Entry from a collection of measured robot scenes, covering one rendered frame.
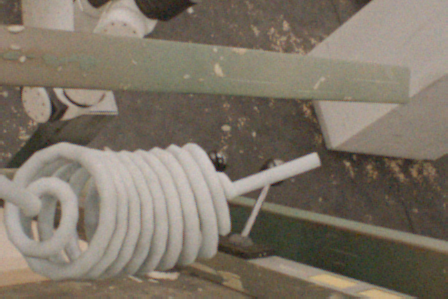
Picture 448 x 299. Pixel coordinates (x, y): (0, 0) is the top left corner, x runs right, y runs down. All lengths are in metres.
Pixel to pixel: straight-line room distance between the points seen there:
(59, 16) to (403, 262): 0.71
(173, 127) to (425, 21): 1.23
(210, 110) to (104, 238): 2.89
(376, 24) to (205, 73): 3.19
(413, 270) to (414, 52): 2.36
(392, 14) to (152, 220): 3.12
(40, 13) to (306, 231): 0.59
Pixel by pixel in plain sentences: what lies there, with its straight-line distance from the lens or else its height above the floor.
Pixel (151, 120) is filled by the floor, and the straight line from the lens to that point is 2.96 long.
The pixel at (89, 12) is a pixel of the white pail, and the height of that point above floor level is 0.18.
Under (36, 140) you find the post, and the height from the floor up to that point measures 0.67.
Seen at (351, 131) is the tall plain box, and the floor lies 0.20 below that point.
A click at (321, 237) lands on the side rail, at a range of 1.08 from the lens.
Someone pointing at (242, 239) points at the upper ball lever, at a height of 1.51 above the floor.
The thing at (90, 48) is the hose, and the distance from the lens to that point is 0.25.
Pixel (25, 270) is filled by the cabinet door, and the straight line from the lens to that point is 0.88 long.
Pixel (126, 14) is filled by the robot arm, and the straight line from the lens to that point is 1.08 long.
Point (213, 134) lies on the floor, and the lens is 3.12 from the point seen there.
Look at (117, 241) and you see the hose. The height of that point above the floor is 1.88.
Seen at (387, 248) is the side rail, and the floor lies 1.54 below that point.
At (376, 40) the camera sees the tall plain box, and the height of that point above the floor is 0.52.
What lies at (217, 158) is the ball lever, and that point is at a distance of 0.98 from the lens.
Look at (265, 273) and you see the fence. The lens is 0.83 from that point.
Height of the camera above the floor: 2.14
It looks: 42 degrees down
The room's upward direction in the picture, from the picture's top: 51 degrees clockwise
